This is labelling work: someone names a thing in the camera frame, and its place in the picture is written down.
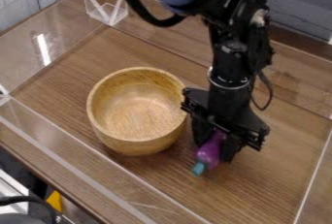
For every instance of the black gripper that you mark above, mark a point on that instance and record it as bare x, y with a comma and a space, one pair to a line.
222, 109

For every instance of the purple toy eggplant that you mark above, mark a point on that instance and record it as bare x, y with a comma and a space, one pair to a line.
210, 153

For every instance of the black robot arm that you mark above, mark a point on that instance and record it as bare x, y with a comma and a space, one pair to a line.
239, 25

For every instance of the brown wooden bowl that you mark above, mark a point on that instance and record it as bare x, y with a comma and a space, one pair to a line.
135, 110

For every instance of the clear acrylic tray enclosure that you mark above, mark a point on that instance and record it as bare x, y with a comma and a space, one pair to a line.
61, 52

